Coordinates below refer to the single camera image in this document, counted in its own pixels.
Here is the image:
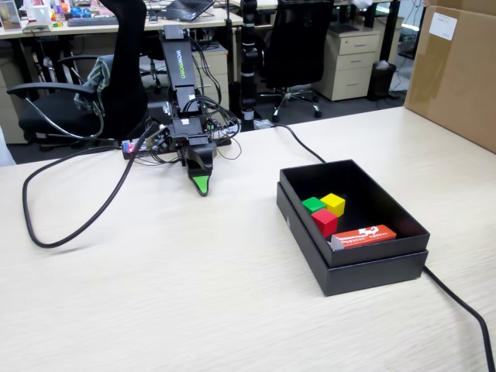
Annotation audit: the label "large brown cardboard box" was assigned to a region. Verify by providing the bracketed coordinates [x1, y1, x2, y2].
[404, 0, 496, 155]

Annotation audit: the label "small picture frame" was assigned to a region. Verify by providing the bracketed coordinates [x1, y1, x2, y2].
[0, 0, 23, 32]

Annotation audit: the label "green wooden cube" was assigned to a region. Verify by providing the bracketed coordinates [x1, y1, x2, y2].
[301, 196, 327, 216]

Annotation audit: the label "controller board with red light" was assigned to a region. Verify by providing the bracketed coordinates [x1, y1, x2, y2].
[122, 137, 156, 160]

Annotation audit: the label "green striped cloth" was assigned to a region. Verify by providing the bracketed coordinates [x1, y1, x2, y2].
[73, 53, 116, 114]

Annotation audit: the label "black open box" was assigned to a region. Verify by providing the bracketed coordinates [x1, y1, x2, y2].
[275, 185, 429, 298]

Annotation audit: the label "black jointed pole white bands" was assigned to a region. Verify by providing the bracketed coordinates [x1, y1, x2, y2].
[239, 0, 260, 131]

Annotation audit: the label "black laptop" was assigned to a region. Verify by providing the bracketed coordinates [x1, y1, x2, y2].
[159, 0, 216, 22]

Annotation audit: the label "black power cable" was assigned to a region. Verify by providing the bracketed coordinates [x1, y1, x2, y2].
[270, 123, 496, 372]

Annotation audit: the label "desk with black legs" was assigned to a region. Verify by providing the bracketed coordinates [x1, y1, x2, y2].
[216, 0, 402, 65]

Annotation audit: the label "red and white eraser box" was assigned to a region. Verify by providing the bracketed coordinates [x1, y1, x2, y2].
[327, 223, 398, 252]

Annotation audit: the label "black mesh chair with armrests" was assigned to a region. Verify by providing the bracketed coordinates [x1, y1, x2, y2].
[6, 0, 150, 150]

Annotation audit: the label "light wood office desk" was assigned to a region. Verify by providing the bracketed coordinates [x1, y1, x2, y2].
[0, 6, 245, 40]

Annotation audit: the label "black cardboard box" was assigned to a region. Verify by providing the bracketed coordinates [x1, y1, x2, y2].
[278, 158, 432, 269]

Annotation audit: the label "thick black camera cable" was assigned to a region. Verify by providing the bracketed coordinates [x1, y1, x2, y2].
[22, 124, 160, 250]

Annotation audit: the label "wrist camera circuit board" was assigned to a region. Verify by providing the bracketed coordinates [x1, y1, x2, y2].
[145, 126, 174, 153]

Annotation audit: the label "red wooden cube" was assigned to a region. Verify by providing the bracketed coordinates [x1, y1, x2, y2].
[310, 208, 339, 238]

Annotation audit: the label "thin black stand pole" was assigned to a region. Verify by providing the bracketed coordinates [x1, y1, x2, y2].
[223, 0, 235, 84]

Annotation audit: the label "yellow wooden cube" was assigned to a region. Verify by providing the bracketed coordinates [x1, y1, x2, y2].
[319, 192, 346, 218]

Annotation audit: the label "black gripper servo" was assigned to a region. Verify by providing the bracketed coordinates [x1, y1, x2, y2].
[169, 131, 218, 198]

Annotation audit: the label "black trash bin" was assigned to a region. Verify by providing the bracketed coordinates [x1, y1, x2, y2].
[367, 60, 398, 102]

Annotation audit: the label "beige side cabinet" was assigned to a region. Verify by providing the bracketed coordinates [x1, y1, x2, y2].
[0, 65, 28, 145]

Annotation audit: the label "dark computer keyboard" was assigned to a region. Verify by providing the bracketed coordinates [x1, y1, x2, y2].
[67, 15, 119, 28]

